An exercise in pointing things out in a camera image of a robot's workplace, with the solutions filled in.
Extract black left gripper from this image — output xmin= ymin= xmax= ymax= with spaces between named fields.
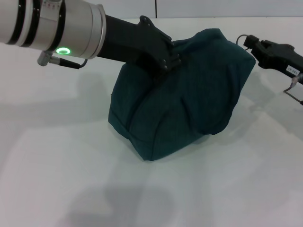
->
xmin=96 ymin=14 xmax=182 ymax=71

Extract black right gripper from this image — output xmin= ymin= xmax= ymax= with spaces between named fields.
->
xmin=243 ymin=35 xmax=303 ymax=79

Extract dark teal insulated lunch bag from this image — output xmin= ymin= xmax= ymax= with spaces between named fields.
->
xmin=107 ymin=28 xmax=257 ymax=162

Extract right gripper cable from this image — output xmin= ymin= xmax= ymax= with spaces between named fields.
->
xmin=283 ymin=73 xmax=303 ymax=106

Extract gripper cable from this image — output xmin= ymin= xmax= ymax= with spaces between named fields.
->
xmin=48 ymin=55 xmax=88 ymax=70
xmin=283 ymin=73 xmax=303 ymax=106

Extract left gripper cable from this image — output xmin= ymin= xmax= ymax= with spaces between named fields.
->
xmin=48 ymin=55 xmax=88 ymax=70

